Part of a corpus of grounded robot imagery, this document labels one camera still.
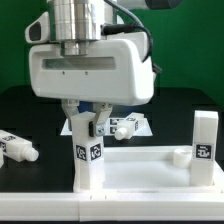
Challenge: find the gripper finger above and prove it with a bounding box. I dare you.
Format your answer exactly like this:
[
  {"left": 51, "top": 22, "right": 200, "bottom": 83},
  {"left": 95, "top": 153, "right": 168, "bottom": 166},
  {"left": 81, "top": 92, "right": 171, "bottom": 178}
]
[
  {"left": 89, "top": 103, "right": 113, "bottom": 137},
  {"left": 61, "top": 99, "right": 80, "bottom": 130}
]

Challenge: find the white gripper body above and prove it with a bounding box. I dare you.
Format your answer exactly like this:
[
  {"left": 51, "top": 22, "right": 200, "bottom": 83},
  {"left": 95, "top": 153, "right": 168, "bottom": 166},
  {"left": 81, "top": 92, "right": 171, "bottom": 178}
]
[{"left": 25, "top": 12, "right": 155, "bottom": 106}]

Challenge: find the white desk top tray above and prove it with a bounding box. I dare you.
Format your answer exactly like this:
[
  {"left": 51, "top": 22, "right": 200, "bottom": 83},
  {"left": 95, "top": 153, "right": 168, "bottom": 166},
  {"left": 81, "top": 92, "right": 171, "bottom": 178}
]
[{"left": 80, "top": 146, "right": 221, "bottom": 193}]

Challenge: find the white marker sheet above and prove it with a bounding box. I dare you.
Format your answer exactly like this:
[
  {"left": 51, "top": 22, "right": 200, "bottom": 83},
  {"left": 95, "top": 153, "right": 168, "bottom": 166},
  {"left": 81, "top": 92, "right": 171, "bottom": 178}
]
[{"left": 60, "top": 116, "right": 154, "bottom": 138}]

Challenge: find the white front fence bar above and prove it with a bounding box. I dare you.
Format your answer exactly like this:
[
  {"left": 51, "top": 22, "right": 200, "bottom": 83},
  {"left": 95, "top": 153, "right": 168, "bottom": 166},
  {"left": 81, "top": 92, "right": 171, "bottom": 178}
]
[{"left": 0, "top": 193, "right": 224, "bottom": 221}]

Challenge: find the black cable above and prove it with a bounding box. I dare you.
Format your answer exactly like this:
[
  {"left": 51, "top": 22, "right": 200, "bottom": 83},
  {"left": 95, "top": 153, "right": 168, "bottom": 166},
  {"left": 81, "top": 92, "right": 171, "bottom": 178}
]
[{"left": 101, "top": 0, "right": 164, "bottom": 76}]

